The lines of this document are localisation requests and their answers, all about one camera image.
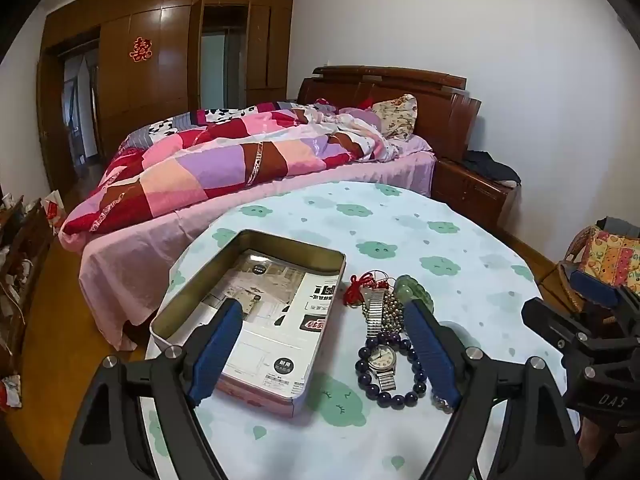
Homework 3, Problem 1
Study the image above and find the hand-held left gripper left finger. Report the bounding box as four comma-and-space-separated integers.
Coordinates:
59, 299, 244, 480

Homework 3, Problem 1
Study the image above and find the dark clothing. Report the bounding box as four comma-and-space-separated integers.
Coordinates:
462, 150, 521, 183

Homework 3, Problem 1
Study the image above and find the frosted glass door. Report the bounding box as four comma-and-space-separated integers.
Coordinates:
201, 30, 247, 110

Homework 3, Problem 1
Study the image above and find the red white shopping bag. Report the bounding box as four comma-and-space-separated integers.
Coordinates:
42, 190, 68, 233

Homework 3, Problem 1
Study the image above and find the silver wristwatch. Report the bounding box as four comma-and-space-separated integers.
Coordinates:
362, 287, 398, 393

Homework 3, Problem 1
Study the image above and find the patchwork quilt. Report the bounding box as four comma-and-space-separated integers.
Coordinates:
60, 102, 396, 236

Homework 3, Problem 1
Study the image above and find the red white packet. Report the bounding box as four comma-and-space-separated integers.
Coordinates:
0, 375, 23, 408

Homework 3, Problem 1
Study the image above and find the red cord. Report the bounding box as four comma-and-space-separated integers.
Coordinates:
344, 271, 396, 307

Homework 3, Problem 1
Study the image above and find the red paper decoration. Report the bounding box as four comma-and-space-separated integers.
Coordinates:
129, 36, 153, 63

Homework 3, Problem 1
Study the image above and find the rectangular metal tin box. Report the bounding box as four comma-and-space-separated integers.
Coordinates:
150, 229, 347, 417

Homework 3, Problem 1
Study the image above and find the wooden nightstand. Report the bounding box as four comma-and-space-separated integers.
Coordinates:
431, 157, 521, 231

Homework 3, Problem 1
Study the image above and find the low wooden cabinet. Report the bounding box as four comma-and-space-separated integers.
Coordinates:
0, 195, 56, 376

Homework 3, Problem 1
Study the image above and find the wooden bed headboard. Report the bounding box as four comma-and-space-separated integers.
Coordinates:
297, 65, 482, 161

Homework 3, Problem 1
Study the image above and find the green jade bangle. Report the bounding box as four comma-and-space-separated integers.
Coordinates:
392, 275, 435, 311

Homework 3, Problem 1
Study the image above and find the floral pillow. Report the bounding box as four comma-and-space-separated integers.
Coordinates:
372, 94, 418, 140

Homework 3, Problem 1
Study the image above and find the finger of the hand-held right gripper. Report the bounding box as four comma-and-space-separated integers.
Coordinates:
521, 297, 638, 361
570, 270, 640, 336

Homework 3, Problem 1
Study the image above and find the pink bed sheet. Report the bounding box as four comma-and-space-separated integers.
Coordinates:
59, 150, 438, 351

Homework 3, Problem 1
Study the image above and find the wooden wardrobe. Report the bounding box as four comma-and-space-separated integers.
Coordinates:
37, 0, 296, 171

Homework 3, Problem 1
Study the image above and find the purple bead bracelet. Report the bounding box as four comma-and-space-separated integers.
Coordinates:
355, 330, 430, 408

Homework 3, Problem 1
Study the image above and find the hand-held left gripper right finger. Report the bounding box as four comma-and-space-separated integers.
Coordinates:
402, 299, 587, 480

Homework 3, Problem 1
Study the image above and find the printed paper sheet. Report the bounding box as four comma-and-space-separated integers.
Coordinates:
200, 252, 341, 396

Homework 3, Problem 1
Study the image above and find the round table, cloud tablecloth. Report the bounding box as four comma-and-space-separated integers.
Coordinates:
142, 180, 543, 480

